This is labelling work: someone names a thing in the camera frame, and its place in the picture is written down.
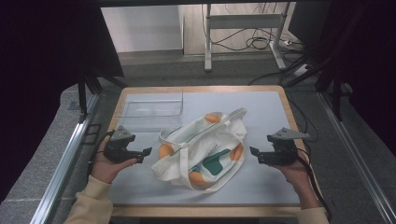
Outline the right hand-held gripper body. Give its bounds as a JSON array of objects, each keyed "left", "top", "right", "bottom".
[{"left": 266, "top": 127, "right": 311, "bottom": 166}]

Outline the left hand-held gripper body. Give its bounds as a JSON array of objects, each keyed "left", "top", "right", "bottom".
[{"left": 103, "top": 125, "right": 138, "bottom": 164}]

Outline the tangle of black floor cables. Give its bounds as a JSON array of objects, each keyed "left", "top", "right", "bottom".
[{"left": 210, "top": 3, "right": 304, "bottom": 53}]

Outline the person's left hand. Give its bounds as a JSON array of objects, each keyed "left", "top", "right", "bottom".
[{"left": 91, "top": 136, "right": 138, "bottom": 185}]

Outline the long black floor cable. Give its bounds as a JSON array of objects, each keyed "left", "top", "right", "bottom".
[{"left": 247, "top": 70, "right": 319, "bottom": 144}]

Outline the clear plastic container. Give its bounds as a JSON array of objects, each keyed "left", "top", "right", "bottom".
[{"left": 117, "top": 88, "right": 185, "bottom": 133}]

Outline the white power strip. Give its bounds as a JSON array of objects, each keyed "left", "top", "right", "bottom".
[{"left": 292, "top": 63, "right": 310, "bottom": 77}]

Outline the aluminium rail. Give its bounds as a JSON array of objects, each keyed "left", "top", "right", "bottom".
[
  {"left": 30, "top": 92, "right": 101, "bottom": 224},
  {"left": 317, "top": 91, "right": 396, "bottom": 224}
]

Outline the person's right hand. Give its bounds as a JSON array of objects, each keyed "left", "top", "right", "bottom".
[{"left": 270, "top": 152, "right": 313, "bottom": 191}]

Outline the black curtain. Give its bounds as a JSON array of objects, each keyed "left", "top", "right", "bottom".
[
  {"left": 0, "top": 0, "right": 125, "bottom": 203},
  {"left": 288, "top": 0, "right": 396, "bottom": 157}
]

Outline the white printed tote bag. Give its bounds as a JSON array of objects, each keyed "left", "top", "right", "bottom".
[{"left": 150, "top": 107, "right": 248, "bottom": 194}]

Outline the white metal desk frame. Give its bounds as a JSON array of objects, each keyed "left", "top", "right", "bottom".
[{"left": 204, "top": 3, "right": 292, "bottom": 73}]

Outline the black metal stand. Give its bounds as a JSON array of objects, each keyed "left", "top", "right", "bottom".
[
  {"left": 281, "top": 55, "right": 347, "bottom": 122},
  {"left": 77, "top": 71, "right": 128, "bottom": 124}
]

